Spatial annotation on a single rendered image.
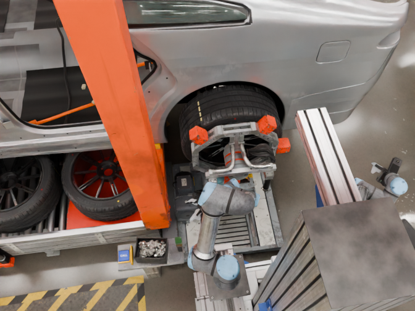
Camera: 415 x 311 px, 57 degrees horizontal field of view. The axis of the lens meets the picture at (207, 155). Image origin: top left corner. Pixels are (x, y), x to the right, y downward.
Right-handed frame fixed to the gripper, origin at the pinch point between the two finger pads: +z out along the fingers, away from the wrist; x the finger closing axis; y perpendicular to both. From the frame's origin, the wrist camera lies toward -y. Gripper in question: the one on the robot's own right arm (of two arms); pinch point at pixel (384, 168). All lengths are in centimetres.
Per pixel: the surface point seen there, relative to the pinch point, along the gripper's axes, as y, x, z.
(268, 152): 21, -62, -4
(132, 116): 16, -118, -90
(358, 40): -54, -48, -8
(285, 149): 19, -53, 18
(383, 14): -70, -43, -10
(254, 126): 11, -76, -5
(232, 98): 2, -95, -1
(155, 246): 106, -98, -11
